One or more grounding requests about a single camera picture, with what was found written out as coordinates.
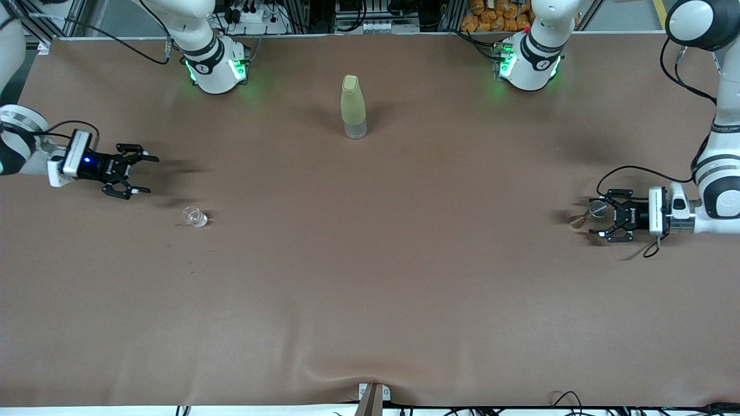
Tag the white connector strip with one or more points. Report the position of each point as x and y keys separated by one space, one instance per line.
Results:
x=380 y=26

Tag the orange snack bags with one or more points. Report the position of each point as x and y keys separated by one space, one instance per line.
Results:
x=497 y=14

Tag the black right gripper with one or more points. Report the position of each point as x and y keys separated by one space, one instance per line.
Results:
x=98 y=166

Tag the aluminium frame rail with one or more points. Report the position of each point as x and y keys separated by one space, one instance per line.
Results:
x=40 y=23

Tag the white power strip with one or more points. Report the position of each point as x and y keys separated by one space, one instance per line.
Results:
x=254 y=17

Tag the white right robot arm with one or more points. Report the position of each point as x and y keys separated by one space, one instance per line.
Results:
x=214 y=69

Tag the clear glass beaker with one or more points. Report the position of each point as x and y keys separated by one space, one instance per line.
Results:
x=195 y=217

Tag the green sleeved glass bottle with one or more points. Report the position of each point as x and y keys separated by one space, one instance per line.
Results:
x=353 y=104

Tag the grey metal table bracket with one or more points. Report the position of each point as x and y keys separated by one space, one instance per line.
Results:
x=373 y=398

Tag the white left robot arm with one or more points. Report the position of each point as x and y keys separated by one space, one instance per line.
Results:
x=532 y=63

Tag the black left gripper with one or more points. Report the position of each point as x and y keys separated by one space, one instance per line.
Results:
x=631 y=219

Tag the steel double jigger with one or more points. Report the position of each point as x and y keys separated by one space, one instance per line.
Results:
x=598 y=209

